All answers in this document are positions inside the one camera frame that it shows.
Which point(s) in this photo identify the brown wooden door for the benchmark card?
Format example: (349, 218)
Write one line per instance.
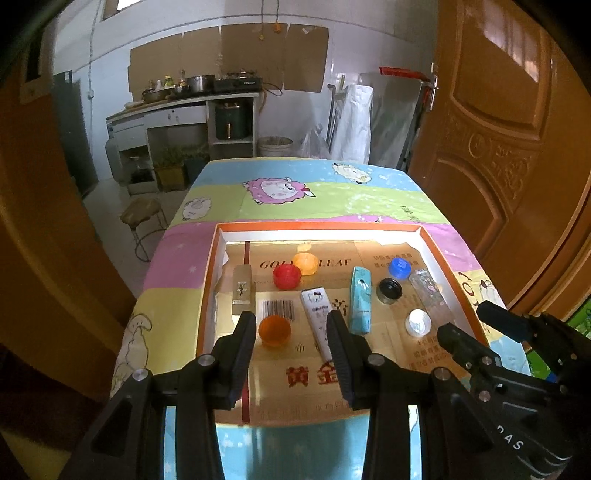
(498, 115)

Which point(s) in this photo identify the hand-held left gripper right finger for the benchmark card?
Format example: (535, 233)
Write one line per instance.
(341, 355)

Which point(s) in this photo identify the brown cardboard liner sheet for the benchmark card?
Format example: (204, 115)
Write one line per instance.
(401, 350)

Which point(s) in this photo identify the white bucket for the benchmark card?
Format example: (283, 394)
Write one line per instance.
(274, 146)

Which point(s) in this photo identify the brown cardboard wall sheets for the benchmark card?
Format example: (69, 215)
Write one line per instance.
(240, 46)

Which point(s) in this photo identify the teal slim box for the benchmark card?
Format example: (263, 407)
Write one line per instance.
(360, 300)

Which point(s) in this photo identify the black gas stove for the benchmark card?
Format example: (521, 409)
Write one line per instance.
(238, 84)

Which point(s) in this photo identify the white tube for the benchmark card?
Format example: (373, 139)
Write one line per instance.
(316, 314)

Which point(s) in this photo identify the red bottle cap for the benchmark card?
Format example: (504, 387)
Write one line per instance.
(286, 276)

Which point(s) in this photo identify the crate of green plants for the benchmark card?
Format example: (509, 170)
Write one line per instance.
(173, 170)

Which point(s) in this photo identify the floral clear slim box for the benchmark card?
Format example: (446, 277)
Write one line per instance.
(429, 295)

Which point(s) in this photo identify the steel cooking pot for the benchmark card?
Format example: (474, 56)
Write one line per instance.
(201, 83)

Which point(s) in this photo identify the blue bottle cap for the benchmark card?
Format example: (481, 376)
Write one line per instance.
(399, 268)

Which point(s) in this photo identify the grey refrigerator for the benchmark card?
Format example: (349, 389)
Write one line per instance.
(71, 134)

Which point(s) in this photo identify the white kitchen counter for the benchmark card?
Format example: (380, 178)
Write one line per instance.
(175, 115)

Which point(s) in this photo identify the clear plastic bag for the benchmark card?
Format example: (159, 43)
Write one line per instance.
(316, 143)

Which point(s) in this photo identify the black air fryer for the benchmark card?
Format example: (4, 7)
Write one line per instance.
(228, 121)

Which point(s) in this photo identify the white bottle cap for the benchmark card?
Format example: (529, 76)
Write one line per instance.
(419, 321)

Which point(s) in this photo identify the small gold box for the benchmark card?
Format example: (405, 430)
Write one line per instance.
(242, 288)

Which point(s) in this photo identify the grey gas cylinder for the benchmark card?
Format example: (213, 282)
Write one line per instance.
(115, 157)

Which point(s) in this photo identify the deep orange bottle cap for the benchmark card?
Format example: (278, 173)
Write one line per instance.
(274, 330)

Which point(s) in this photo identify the red paper strip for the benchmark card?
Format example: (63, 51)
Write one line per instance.
(401, 72)

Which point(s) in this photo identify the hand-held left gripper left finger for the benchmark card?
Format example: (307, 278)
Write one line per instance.
(242, 350)

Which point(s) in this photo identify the black bottle cap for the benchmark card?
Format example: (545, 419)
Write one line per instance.
(389, 290)

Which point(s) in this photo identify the round metal stool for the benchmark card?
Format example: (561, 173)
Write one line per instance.
(144, 217)

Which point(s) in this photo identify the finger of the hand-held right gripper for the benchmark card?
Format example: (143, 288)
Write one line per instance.
(461, 348)
(501, 318)

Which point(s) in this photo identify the large green carton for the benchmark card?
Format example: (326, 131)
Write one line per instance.
(579, 323)

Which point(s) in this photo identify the clear leaning panel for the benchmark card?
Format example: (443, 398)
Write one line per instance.
(392, 120)

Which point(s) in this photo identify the yellow-orange bottle cap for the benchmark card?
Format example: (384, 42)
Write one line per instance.
(305, 263)

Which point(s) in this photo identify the shallow orange-rimmed box tray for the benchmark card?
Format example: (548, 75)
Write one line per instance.
(323, 226)

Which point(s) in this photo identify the wooden door frame post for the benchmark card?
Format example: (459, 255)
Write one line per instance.
(37, 230)

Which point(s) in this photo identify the dark frying pan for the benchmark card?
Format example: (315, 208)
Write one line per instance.
(157, 94)

